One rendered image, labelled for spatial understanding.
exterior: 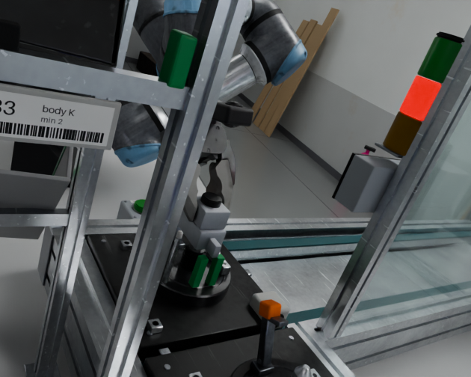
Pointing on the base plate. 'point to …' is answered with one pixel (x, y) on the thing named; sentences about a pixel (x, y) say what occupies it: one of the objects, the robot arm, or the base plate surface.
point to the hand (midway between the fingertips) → (209, 212)
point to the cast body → (206, 224)
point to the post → (409, 177)
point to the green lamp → (439, 59)
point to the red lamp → (420, 97)
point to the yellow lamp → (401, 133)
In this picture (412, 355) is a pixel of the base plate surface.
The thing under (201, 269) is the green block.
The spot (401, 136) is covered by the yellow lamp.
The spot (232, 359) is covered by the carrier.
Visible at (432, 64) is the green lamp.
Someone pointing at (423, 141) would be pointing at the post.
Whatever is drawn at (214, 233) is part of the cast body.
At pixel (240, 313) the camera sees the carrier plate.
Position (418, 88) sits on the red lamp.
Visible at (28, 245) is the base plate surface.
